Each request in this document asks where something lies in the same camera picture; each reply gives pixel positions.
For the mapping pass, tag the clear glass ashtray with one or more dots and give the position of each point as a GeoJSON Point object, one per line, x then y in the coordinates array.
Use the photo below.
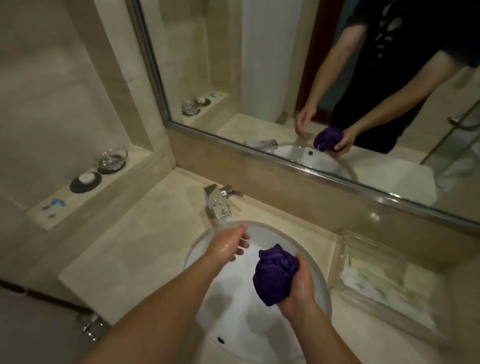
{"type": "Point", "coordinates": [110, 158]}

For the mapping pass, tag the white amenity packets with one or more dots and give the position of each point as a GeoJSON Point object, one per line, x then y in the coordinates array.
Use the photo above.
{"type": "Point", "coordinates": [390, 288]}

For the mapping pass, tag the person's right forearm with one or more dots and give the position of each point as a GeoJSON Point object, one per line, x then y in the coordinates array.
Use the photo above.
{"type": "Point", "coordinates": [322, 337]}

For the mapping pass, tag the white round soap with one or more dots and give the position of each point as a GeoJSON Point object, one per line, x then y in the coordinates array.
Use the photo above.
{"type": "Point", "coordinates": [86, 179]}

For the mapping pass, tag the person's right thumb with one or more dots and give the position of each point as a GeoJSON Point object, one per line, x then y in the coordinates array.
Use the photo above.
{"type": "Point", "coordinates": [303, 268]}

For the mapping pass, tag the clear glass tray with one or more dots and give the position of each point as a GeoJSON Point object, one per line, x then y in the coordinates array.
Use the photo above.
{"type": "Point", "coordinates": [390, 285]}

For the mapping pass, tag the person's left hand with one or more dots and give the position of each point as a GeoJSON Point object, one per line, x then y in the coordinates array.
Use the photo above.
{"type": "Point", "coordinates": [221, 247]}

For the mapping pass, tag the white sink basin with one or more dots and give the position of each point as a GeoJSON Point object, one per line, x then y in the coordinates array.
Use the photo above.
{"type": "Point", "coordinates": [240, 311]}

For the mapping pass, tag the purple cloth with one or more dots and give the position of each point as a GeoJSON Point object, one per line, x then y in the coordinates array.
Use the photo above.
{"type": "Point", "coordinates": [273, 273]}

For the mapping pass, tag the wall mirror with metal frame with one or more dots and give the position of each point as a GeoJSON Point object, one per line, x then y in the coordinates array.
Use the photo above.
{"type": "Point", "coordinates": [262, 75]}

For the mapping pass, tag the person's right hand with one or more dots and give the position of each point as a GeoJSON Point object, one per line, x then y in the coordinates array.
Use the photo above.
{"type": "Point", "coordinates": [300, 292]}

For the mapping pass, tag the black round coaster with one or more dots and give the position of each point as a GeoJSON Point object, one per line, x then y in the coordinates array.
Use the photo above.
{"type": "Point", "coordinates": [112, 170]}
{"type": "Point", "coordinates": [77, 186]}

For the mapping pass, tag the person's left fingers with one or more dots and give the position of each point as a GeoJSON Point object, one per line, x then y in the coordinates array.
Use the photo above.
{"type": "Point", "coordinates": [240, 236]}

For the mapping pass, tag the person's left forearm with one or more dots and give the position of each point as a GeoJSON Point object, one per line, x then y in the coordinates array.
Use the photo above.
{"type": "Point", "coordinates": [161, 315]}

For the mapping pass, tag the chrome faucet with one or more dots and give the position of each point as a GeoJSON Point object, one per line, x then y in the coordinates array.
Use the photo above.
{"type": "Point", "coordinates": [217, 202]}

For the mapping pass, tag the blue small pieces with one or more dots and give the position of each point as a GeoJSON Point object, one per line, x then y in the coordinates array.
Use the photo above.
{"type": "Point", "coordinates": [56, 204]}

